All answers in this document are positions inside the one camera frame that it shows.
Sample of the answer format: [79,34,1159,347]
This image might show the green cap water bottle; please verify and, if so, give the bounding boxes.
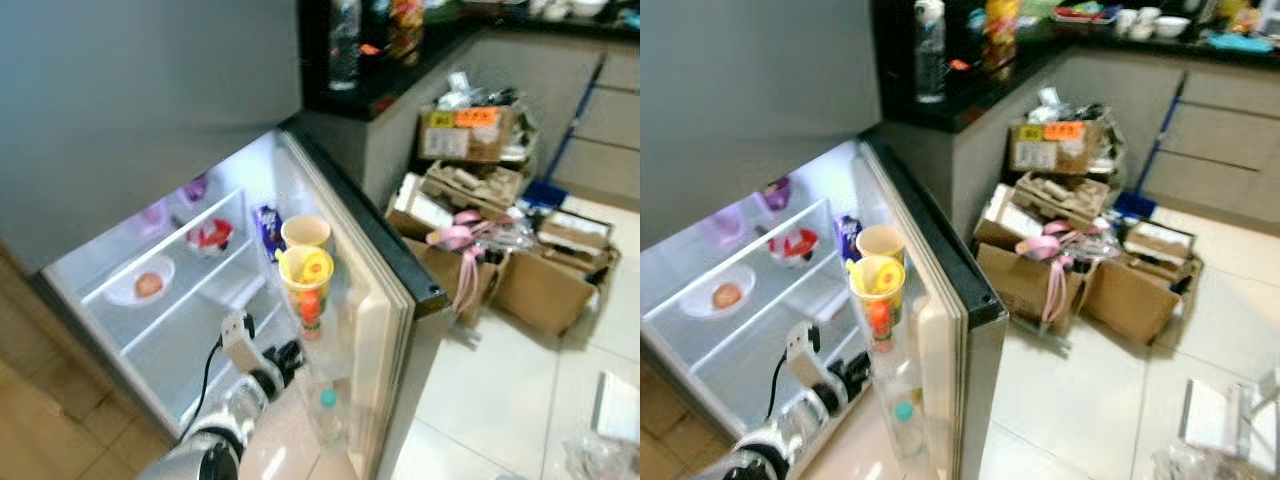
[885,398,926,461]
[305,385,346,446]

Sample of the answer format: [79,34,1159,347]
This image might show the grey fridge door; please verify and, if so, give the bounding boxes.
[275,128,451,480]
[858,138,1009,480]

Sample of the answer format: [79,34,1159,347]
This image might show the glass fridge shelf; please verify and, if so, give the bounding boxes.
[110,240,276,353]
[680,255,856,376]
[643,198,836,321]
[80,190,251,303]

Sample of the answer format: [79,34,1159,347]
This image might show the grey steel fridge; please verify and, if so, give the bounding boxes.
[640,0,1009,480]
[0,0,451,480]

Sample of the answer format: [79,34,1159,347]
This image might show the small orange bottle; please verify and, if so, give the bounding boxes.
[298,290,323,341]
[868,300,893,351]

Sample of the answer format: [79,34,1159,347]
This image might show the yellow plastic cup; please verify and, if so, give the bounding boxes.
[848,255,906,326]
[277,247,334,321]

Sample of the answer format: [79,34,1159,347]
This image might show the beige paper cup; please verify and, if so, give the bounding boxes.
[857,224,906,259]
[280,215,333,251]

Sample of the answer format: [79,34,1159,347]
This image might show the purple snack pack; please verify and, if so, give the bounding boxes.
[835,215,863,263]
[253,205,284,261]

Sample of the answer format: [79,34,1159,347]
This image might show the open brown cardboard box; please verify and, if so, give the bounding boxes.
[975,245,1083,336]
[400,235,501,323]

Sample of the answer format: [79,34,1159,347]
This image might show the brown wooden panel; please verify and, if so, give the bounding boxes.
[640,360,746,480]
[0,245,176,480]

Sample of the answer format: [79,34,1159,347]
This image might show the cardboard box white insert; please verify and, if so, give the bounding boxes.
[975,185,1046,251]
[385,175,461,241]

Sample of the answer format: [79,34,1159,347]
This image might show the pink plastic bag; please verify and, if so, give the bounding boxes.
[1015,222,1073,326]
[425,210,487,317]

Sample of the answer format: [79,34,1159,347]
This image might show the brown cardboard egg tray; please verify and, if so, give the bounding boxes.
[1012,172,1113,227]
[420,160,527,216]

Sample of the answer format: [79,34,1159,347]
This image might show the large plain cardboard box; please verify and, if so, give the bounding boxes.
[490,245,603,338]
[1080,258,1191,348]

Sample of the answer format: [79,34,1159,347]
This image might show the black kitchen counter top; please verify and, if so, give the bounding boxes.
[872,0,1280,133]
[300,0,641,123]

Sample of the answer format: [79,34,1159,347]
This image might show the cardboard box orange label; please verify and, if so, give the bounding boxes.
[1008,115,1111,177]
[418,100,521,166]

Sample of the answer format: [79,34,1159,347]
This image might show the flat printed cardboard box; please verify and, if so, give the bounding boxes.
[535,210,617,263]
[1122,220,1199,269]

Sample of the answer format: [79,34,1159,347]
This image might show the clear plastic water bottle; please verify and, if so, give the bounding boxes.
[328,0,361,91]
[915,0,946,103]

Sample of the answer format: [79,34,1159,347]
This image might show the clear plastic wrapping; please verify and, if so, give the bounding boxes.
[435,70,528,113]
[1030,85,1121,126]

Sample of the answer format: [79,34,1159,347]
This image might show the orange yellow snack bag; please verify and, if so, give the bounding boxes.
[985,0,1021,71]
[390,0,426,61]

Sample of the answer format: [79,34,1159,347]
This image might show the blue broom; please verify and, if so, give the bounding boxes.
[1115,75,1193,219]
[520,55,607,211]

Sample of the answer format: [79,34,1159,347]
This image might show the red green tray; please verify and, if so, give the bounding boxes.
[1050,0,1117,27]

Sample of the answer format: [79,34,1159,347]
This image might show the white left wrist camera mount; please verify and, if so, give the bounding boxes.
[785,320,822,387]
[220,312,257,377]

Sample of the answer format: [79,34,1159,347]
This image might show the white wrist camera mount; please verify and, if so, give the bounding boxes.
[590,370,641,447]
[220,312,257,377]
[785,320,822,387]
[1180,370,1280,473]

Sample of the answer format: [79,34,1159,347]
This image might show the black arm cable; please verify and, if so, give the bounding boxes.
[175,335,229,446]
[765,350,796,421]

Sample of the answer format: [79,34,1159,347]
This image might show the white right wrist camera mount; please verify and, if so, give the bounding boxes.
[590,370,641,447]
[1180,370,1280,473]

